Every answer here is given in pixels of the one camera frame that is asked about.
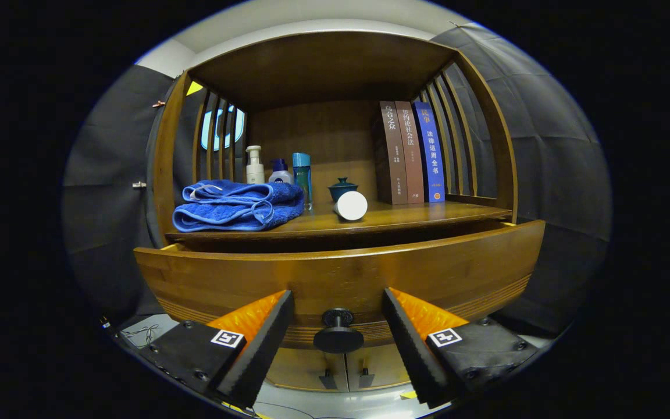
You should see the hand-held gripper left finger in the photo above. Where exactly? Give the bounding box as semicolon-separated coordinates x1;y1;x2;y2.
137;290;295;410

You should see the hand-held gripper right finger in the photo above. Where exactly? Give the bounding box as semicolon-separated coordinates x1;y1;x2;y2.
383;287;540;408

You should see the wooden drawer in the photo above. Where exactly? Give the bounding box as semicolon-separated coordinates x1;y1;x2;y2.
133;219;546;354

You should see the white green tube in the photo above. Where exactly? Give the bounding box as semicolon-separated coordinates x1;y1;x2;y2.
335;190;369;222

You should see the wooden cabinet door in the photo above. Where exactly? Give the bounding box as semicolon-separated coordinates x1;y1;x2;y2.
344;343;423;389
265;346;347;392

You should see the wooden countertop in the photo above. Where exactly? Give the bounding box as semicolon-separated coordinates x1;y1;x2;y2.
165;198;513;244

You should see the wooden cabinet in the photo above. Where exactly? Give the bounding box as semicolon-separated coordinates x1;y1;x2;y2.
146;30;519;392

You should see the yellow black striped floor tape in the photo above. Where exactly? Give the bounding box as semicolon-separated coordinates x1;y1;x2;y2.
222;400;269;419

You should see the blue folded towel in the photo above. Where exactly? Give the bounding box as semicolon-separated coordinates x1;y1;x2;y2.
172;179;305;232

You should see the dark blue lidded bowl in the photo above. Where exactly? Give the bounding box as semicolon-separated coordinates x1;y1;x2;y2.
328;177;359;203

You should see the white lotion bottle blue cap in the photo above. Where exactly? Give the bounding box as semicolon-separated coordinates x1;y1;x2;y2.
268;158;293;185

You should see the white pump bottle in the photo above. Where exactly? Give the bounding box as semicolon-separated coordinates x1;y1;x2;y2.
245;145;265;184

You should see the clear bottle blue cap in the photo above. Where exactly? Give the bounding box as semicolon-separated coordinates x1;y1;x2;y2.
292;152;313;211

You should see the reddish brown book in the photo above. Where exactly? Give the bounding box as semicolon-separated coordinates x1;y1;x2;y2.
394;101;426;204

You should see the blue book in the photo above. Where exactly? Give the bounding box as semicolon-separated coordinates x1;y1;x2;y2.
412;102;446;203

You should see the dark brown book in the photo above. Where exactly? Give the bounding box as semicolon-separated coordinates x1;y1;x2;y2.
373;101;409;205

